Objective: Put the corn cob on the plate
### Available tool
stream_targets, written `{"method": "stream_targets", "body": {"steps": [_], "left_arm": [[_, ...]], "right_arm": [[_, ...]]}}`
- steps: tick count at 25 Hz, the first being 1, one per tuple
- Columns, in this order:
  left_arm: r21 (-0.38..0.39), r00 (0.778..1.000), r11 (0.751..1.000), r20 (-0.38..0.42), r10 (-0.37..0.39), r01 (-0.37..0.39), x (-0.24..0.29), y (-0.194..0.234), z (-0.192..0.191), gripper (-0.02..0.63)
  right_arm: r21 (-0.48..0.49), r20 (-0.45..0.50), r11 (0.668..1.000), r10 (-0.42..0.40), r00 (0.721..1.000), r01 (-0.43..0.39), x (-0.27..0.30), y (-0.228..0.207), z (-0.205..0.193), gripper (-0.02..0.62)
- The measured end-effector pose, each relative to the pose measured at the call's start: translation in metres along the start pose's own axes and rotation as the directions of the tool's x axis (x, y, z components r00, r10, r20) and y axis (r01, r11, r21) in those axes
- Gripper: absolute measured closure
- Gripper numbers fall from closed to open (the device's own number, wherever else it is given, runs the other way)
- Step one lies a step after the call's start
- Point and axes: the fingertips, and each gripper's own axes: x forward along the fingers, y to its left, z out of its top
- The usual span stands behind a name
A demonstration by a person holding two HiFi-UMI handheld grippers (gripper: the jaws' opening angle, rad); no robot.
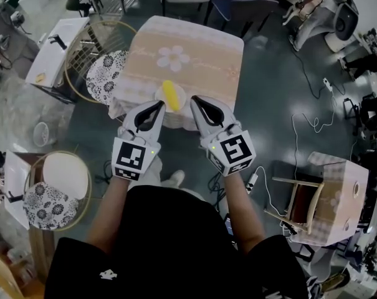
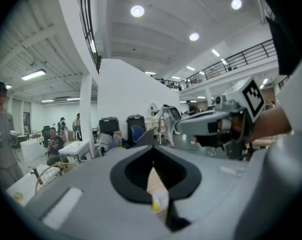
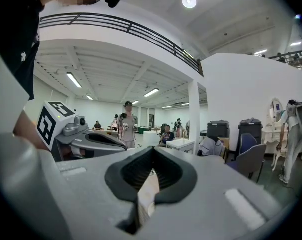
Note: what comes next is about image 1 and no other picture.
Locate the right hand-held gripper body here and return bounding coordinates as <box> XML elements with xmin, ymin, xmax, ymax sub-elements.
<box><xmin>199</xmin><ymin>123</ymin><xmax>257</xmax><ymax>178</ymax></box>

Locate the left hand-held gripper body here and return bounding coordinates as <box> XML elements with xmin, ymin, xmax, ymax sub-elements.
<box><xmin>111</xmin><ymin>128</ymin><xmax>161</xmax><ymax>182</ymax></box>

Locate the white round plate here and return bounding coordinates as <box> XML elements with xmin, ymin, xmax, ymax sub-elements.
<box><xmin>155</xmin><ymin>84</ymin><xmax>188</xmax><ymax>113</ymax></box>

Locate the yellow soft object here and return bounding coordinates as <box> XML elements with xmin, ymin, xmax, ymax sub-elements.
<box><xmin>162</xmin><ymin>80</ymin><xmax>181</xmax><ymax>112</ymax></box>

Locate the person's right forearm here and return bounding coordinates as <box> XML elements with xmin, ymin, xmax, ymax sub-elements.
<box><xmin>222</xmin><ymin>169</ymin><xmax>267</xmax><ymax>255</ymax></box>

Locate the person's left forearm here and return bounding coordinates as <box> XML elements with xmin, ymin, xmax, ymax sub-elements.
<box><xmin>85</xmin><ymin>176</ymin><xmax>136</xmax><ymax>255</ymax></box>

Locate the person's right white shoe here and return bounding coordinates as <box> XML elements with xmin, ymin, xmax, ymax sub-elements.
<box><xmin>161</xmin><ymin>169</ymin><xmax>186</xmax><ymax>188</ymax></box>

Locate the black white floral cushion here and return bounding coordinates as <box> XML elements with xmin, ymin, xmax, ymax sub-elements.
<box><xmin>85</xmin><ymin>50</ymin><xmax>130</xmax><ymax>105</ymax></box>
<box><xmin>22</xmin><ymin>181</ymin><xmax>80</xmax><ymax>230</ymax></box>

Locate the beige flower tablecloth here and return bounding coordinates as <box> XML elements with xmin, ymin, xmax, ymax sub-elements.
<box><xmin>108</xmin><ymin>15</ymin><xmax>245</xmax><ymax>132</ymax></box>

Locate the white round cushion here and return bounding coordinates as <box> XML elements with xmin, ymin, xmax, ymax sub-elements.
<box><xmin>42</xmin><ymin>153</ymin><xmax>89</xmax><ymax>199</ymax></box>

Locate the clear plastic bin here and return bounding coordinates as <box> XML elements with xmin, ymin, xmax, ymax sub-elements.
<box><xmin>32</xmin><ymin>121</ymin><xmax>58</xmax><ymax>148</ymax></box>

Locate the person's black shirt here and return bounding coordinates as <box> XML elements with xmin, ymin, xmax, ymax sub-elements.
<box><xmin>44</xmin><ymin>185</ymin><xmax>309</xmax><ymax>299</ymax></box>

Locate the blue padded chair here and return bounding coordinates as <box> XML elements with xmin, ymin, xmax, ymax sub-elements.
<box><xmin>206</xmin><ymin>0</ymin><xmax>281</xmax><ymax>39</ymax></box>

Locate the cloth-covered overturned table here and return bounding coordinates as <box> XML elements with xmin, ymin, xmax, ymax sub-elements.
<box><xmin>292</xmin><ymin>151</ymin><xmax>370</xmax><ymax>245</ymax></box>

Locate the black cable bundle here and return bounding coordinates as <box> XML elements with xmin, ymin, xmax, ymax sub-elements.
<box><xmin>208</xmin><ymin>173</ymin><xmax>228</xmax><ymax>205</ymax></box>

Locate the white floor cable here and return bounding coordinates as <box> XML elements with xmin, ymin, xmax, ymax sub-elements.
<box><xmin>259</xmin><ymin>95</ymin><xmax>338</xmax><ymax>217</ymax></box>

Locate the light wooden chair frame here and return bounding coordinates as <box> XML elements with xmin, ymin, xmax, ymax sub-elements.
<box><xmin>264</xmin><ymin>176</ymin><xmax>326</xmax><ymax>235</ymax></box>

